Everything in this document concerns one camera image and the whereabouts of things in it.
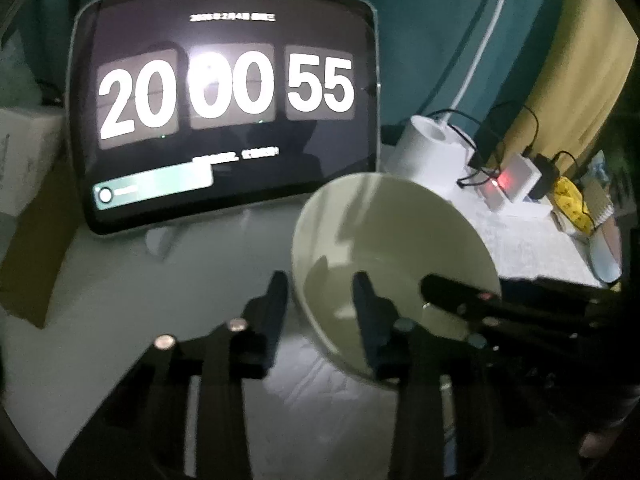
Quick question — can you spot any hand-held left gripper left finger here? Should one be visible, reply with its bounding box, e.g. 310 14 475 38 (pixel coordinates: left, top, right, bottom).
57 270 290 480

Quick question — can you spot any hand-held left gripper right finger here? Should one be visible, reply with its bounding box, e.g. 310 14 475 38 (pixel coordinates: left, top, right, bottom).
352 271 593 480

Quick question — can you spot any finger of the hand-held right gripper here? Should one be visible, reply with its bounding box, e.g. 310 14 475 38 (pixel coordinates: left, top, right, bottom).
500 276 608 306
421 274 503 322

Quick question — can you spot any cream bowl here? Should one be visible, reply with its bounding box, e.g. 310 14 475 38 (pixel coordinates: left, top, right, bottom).
291 172 502 390

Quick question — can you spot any person's right hand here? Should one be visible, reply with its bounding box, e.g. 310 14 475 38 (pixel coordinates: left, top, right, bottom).
579 427 628 461

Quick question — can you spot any yellow bag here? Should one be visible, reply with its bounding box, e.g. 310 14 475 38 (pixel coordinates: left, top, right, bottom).
551 176 597 237

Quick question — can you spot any beige checked box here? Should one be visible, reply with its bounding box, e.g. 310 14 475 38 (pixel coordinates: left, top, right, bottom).
582 182 615 223

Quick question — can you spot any white power strip with charger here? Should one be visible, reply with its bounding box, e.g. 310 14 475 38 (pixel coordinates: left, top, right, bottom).
481 154 544 214

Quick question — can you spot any black power adapter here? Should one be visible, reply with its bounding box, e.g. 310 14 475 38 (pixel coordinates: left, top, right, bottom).
528 152 562 201

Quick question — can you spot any white gooseneck desk lamp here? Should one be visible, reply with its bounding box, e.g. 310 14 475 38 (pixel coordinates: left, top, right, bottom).
386 0 577 195

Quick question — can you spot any tablet showing clock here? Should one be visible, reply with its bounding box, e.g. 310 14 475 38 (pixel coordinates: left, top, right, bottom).
65 0 382 236

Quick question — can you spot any yellow curtain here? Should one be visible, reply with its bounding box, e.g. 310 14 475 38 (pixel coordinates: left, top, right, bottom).
502 0 640 188

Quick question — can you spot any teal curtain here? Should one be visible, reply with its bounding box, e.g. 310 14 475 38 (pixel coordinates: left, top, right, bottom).
0 0 566 161

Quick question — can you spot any brown cardboard box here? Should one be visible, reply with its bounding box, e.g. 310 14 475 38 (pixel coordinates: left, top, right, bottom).
0 157 88 332

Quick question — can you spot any white carton box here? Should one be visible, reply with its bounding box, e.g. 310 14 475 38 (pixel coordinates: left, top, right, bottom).
0 106 70 217

